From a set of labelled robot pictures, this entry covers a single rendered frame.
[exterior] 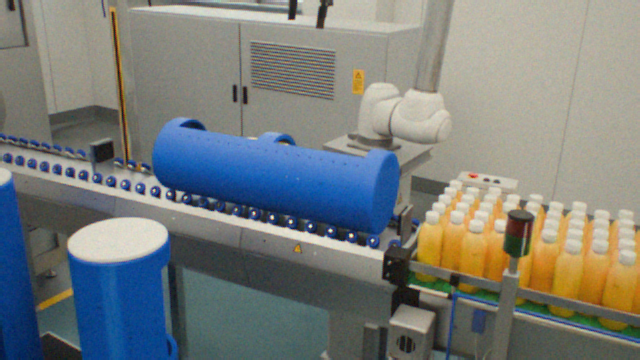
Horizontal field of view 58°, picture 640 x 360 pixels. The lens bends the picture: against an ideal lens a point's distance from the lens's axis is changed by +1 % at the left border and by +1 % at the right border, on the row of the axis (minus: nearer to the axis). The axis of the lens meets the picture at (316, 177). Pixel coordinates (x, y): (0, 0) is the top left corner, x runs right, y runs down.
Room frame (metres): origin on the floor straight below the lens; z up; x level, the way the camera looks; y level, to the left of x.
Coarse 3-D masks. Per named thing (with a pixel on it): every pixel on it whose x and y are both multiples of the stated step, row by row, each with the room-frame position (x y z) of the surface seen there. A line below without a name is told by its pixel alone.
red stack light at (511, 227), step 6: (510, 222) 1.26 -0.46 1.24; (516, 222) 1.24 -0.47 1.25; (510, 228) 1.25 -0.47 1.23; (516, 228) 1.24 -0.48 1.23; (522, 228) 1.24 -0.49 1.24; (528, 228) 1.24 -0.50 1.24; (510, 234) 1.25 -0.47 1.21; (516, 234) 1.24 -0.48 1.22; (522, 234) 1.24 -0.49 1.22; (528, 234) 1.24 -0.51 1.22
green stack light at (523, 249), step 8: (504, 232) 1.27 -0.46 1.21; (504, 240) 1.27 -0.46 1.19; (512, 240) 1.25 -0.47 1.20; (520, 240) 1.24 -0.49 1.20; (528, 240) 1.24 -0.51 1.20; (504, 248) 1.26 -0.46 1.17; (512, 248) 1.24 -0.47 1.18; (520, 248) 1.24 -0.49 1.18; (528, 248) 1.25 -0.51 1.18; (520, 256) 1.24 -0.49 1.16
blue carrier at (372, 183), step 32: (192, 128) 2.25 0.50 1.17; (160, 160) 2.02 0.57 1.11; (192, 160) 1.96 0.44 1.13; (224, 160) 1.91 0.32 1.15; (256, 160) 1.87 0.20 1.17; (288, 160) 1.83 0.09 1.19; (320, 160) 1.80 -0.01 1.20; (352, 160) 1.77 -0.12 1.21; (384, 160) 1.75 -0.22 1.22; (192, 192) 2.01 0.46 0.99; (224, 192) 1.91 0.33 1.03; (256, 192) 1.84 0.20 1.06; (288, 192) 1.79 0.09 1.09; (320, 192) 1.74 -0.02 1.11; (352, 192) 1.70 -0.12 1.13; (384, 192) 1.77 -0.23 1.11; (352, 224) 1.71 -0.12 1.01; (384, 224) 1.79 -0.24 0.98
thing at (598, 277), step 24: (552, 240) 1.46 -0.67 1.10; (528, 264) 1.44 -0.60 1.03; (552, 264) 1.44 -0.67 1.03; (576, 264) 1.39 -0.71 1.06; (600, 264) 1.39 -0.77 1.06; (624, 264) 1.35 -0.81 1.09; (552, 288) 1.41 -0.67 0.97; (576, 288) 1.38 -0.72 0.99; (600, 288) 1.39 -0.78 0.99; (624, 288) 1.33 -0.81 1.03; (552, 312) 1.40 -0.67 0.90
